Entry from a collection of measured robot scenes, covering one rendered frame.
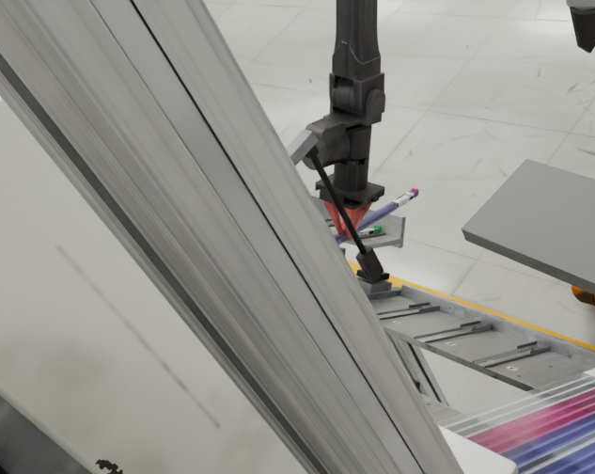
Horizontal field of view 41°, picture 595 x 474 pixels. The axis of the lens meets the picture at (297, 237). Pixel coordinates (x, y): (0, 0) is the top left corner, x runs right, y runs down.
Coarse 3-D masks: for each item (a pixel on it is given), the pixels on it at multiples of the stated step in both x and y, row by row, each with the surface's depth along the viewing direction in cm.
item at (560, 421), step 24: (552, 384) 109; (576, 384) 110; (480, 408) 96; (504, 408) 97; (528, 408) 98; (552, 408) 100; (576, 408) 101; (456, 432) 88; (480, 432) 89; (504, 432) 90; (528, 432) 91; (552, 432) 92; (576, 432) 93; (504, 456) 84; (528, 456) 85; (552, 456) 85; (576, 456) 86
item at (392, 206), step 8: (416, 192) 153; (384, 208) 145; (392, 208) 146; (368, 216) 141; (376, 216) 142; (360, 224) 138; (368, 224) 140; (344, 232) 135; (336, 240) 132; (344, 240) 134
